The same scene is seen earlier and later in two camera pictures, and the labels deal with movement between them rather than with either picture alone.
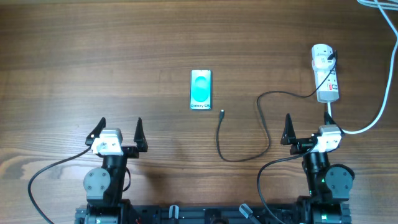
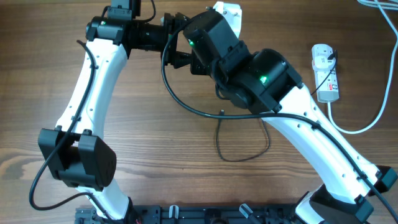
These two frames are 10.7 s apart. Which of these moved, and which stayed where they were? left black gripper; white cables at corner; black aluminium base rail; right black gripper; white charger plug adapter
Moved: left black gripper; right black gripper
Stayed: black aluminium base rail; white charger plug adapter; white cables at corner
